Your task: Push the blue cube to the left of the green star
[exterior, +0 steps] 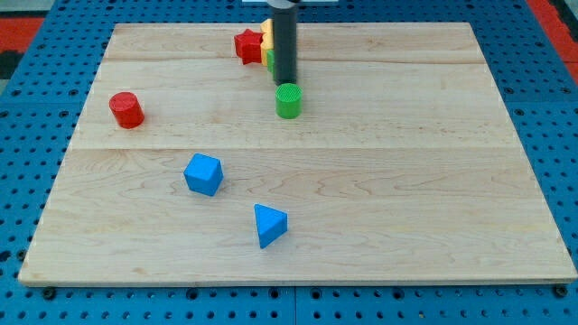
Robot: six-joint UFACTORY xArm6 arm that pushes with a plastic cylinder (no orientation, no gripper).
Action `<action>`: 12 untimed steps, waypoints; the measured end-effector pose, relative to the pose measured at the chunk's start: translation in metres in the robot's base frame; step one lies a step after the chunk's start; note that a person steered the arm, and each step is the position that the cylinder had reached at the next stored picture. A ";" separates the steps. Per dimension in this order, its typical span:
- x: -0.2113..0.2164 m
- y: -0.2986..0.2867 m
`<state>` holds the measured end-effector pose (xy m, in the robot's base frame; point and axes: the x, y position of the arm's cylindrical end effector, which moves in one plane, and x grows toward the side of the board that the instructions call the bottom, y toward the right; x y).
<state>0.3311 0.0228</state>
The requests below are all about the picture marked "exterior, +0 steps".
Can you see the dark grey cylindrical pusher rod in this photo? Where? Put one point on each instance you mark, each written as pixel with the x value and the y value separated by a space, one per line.
pixel 284 14

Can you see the green star block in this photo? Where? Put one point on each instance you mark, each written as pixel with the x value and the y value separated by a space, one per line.
pixel 270 61

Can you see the red star block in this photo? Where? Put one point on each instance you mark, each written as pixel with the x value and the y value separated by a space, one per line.
pixel 248 46

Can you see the blue cube block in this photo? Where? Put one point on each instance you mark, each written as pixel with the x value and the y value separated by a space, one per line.
pixel 203 174

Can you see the yellow block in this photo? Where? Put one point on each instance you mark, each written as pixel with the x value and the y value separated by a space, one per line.
pixel 267 42

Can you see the green cylinder block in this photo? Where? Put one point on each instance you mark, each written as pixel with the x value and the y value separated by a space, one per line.
pixel 288 100

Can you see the red cylinder block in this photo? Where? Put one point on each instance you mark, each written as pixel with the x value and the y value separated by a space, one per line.
pixel 126 110

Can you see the blue triangular prism block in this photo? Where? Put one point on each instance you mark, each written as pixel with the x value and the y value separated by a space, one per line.
pixel 270 224

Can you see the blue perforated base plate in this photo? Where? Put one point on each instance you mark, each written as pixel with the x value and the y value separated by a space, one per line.
pixel 42 101

